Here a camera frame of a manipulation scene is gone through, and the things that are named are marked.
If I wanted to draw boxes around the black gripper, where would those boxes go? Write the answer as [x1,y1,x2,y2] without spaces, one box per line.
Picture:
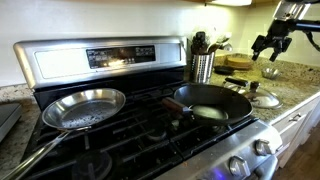
[251,18,294,63]

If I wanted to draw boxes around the glass pan lid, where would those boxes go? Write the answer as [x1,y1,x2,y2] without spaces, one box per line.
[244,80,283,111]

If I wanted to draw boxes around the small steel bowl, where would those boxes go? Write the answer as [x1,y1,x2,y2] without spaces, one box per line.
[261,66,281,81]

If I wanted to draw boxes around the stack of wooden coasters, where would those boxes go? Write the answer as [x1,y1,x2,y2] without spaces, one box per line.
[224,54,255,71]

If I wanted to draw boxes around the steel ladle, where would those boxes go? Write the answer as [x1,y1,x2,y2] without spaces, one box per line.
[219,40,234,53]

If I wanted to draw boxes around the small black dish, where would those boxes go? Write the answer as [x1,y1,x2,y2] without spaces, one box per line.
[213,65,236,76]

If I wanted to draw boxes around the wooden spoon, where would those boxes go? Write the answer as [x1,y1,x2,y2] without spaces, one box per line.
[207,42,222,55]

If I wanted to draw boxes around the under cabinet light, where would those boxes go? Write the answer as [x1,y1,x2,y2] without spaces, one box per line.
[205,0,253,7]

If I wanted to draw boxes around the black kitchen utensil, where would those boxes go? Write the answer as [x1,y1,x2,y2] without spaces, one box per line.
[191,31,210,56]

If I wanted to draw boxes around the perforated steel utensil holder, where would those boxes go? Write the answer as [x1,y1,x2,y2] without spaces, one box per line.
[189,52,215,84]

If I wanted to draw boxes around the white cabinet drawers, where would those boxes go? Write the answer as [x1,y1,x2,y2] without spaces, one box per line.
[269,94,320,169]

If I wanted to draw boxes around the steel stove knob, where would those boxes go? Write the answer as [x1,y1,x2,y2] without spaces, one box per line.
[228,155,252,177]
[254,138,273,157]

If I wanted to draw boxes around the steel frying pan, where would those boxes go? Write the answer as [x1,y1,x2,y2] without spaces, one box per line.
[0,87,127,180]

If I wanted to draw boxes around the stainless steel gas stove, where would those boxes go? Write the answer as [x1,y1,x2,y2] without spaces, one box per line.
[13,35,284,180]

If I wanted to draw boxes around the dark flat tray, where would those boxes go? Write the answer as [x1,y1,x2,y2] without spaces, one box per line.
[0,102,23,143]

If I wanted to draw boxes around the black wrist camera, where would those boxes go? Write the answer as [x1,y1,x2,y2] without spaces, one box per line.
[288,19,320,34]

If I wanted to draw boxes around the black cable bundle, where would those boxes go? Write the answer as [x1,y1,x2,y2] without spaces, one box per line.
[304,30,320,53]

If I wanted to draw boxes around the black wok with wooden handle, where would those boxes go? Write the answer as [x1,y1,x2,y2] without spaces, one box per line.
[161,83,254,127]

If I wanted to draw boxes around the metal drawer handle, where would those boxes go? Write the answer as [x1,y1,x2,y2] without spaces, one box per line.
[288,112,303,123]

